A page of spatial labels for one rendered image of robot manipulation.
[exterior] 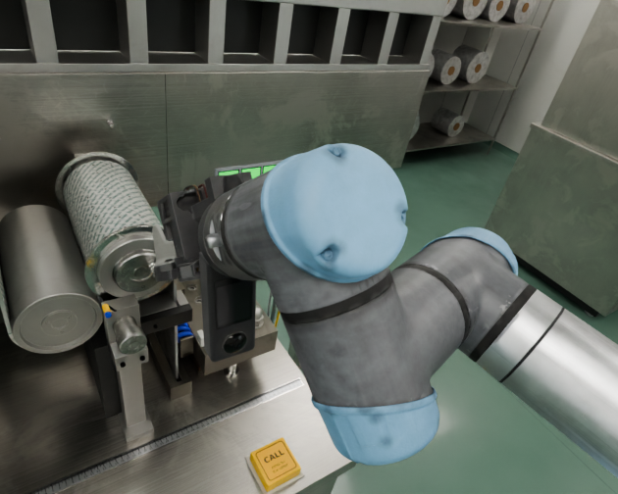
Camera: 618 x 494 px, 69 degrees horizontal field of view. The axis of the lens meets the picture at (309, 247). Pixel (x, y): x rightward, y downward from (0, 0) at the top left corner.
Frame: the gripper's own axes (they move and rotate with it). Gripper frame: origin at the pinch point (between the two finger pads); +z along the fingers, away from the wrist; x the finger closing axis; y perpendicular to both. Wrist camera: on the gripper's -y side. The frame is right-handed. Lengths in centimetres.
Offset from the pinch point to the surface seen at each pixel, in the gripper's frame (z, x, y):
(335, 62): 32, -55, 39
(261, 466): 22.5, -11.6, -38.6
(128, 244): 15.7, 2.7, 4.6
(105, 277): 19.0, 6.4, 0.6
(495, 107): 256, -449, 86
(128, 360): 22.4, 5.5, -12.9
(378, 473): 92, -82, -101
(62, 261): 26.9, 11.0, 4.5
